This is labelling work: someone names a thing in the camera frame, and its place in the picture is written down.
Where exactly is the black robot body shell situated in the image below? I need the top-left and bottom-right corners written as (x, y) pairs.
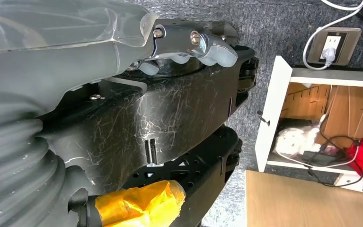
top-left (37, 45), bottom-right (260, 227)

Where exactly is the yellow tape wrap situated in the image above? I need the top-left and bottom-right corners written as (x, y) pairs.
top-left (95, 180), bottom-right (186, 227)

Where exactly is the white open cabinet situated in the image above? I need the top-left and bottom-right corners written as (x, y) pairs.
top-left (255, 55), bottom-right (363, 194)

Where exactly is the wooden slotted board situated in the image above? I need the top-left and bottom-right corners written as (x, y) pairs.
top-left (281, 83), bottom-right (332, 121)
top-left (315, 86), bottom-right (363, 148)

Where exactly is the white cloth bundle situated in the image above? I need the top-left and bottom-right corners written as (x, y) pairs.
top-left (275, 124), bottom-right (339, 158)

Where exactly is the white outlet plug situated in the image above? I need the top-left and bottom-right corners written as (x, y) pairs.
top-left (320, 47), bottom-right (337, 67)

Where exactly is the black power brick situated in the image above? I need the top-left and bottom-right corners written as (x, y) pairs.
top-left (301, 150), bottom-right (339, 166)

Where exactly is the metal floor outlet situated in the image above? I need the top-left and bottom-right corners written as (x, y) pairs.
top-left (306, 27), bottom-right (363, 66)

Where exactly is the thin white cable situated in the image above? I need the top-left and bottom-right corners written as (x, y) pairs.
top-left (274, 145), bottom-right (361, 170)

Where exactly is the white outlet cable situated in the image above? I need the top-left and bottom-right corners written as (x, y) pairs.
top-left (301, 0), bottom-right (363, 71)

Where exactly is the thin black cable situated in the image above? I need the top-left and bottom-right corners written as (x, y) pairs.
top-left (306, 114), bottom-right (363, 189)

